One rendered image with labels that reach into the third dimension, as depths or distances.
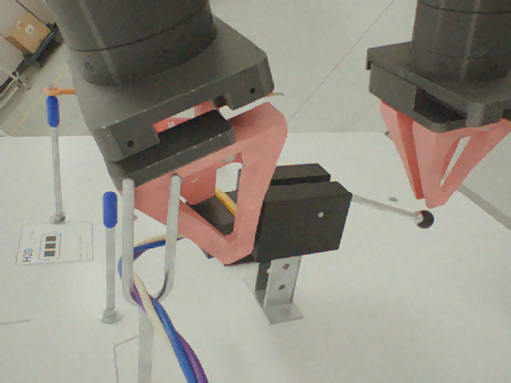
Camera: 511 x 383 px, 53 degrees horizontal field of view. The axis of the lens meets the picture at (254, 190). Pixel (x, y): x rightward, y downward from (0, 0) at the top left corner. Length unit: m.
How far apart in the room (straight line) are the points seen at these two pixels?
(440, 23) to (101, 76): 0.19
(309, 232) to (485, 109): 0.11
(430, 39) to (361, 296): 0.18
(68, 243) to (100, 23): 0.23
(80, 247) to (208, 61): 0.23
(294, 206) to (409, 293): 0.14
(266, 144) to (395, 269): 0.24
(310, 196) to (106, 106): 0.14
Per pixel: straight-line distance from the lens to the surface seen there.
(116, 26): 0.19
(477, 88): 0.31
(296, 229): 0.29
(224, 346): 0.31
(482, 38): 0.31
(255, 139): 0.19
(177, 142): 0.19
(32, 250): 0.39
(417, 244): 0.45
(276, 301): 0.34
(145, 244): 0.27
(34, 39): 7.52
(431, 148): 0.32
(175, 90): 0.18
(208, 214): 0.28
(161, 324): 0.19
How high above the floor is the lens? 1.30
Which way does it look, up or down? 35 degrees down
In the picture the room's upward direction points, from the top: 50 degrees counter-clockwise
